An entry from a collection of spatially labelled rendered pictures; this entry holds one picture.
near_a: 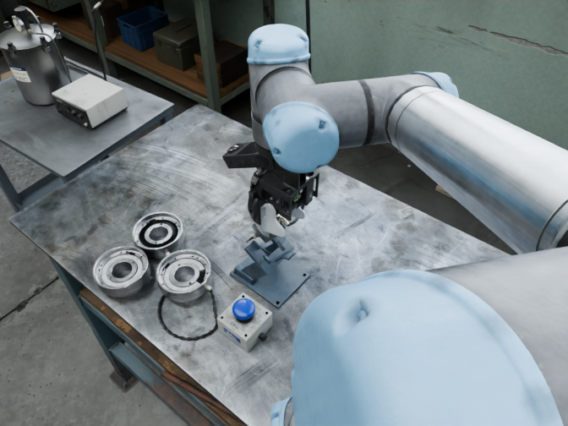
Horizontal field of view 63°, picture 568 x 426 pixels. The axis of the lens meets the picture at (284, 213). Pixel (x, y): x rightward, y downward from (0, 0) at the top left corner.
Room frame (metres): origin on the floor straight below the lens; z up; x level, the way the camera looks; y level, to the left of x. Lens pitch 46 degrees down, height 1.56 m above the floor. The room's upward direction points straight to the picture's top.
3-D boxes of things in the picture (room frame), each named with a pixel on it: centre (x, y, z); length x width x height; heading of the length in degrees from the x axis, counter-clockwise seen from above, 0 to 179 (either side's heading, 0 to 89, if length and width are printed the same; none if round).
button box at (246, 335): (0.43, 0.07, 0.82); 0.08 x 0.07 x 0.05; 52
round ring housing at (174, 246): (0.64, 0.26, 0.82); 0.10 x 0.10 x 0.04
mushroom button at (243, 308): (0.43, 0.07, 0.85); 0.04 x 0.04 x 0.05
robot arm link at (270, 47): (0.53, 0.01, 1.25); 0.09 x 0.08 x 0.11; 11
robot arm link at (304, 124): (0.44, -0.03, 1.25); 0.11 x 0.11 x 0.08; 11
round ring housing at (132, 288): (0.54, 0.32, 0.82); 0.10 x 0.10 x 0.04
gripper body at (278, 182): (0.53, 0.00, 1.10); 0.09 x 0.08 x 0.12; 51
